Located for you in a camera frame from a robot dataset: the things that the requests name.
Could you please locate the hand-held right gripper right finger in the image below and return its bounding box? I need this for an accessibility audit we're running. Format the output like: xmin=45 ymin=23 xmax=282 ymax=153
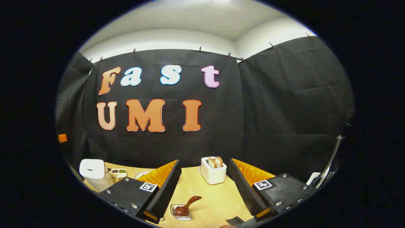
xmin=229 ymin=158 xmax=317 ymax=222

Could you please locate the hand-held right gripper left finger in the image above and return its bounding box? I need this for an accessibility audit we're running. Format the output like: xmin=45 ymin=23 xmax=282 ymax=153
xmin=99 ymin=159 xmax=182 ymax=225

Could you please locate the brown wooden spoon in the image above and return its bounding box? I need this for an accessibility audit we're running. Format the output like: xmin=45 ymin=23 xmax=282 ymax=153
xmin=174 ymin=196 xmax=202 ymax=217

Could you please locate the clear wire chopstick holder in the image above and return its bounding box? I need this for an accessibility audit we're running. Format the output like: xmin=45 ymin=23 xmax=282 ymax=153
xmin=170 ymin=204 xmax=193 ymax=221

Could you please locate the white rice cooker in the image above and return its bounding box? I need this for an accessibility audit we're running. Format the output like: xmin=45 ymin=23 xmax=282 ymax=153
xmin=79 ymin=159 xmax=114 ymax=192

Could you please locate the white toaster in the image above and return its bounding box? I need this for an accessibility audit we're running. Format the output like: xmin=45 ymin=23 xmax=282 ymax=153
xmin=199 ymin=156 xmax=227 ymax=185

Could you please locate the white flat object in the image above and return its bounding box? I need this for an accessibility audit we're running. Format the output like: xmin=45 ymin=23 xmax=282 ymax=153
xmin=306 ymin=172 xmax=321 ymax=186

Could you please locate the black backdrop cloth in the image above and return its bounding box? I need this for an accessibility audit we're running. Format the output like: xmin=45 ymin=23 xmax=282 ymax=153
xmin=55 ymin=36 xmax=355 ymax=184

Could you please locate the row of small backdrop clips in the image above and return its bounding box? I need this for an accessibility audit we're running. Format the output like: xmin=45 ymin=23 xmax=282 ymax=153
xmin=89 ymin=33 xmax=312 ymax=64

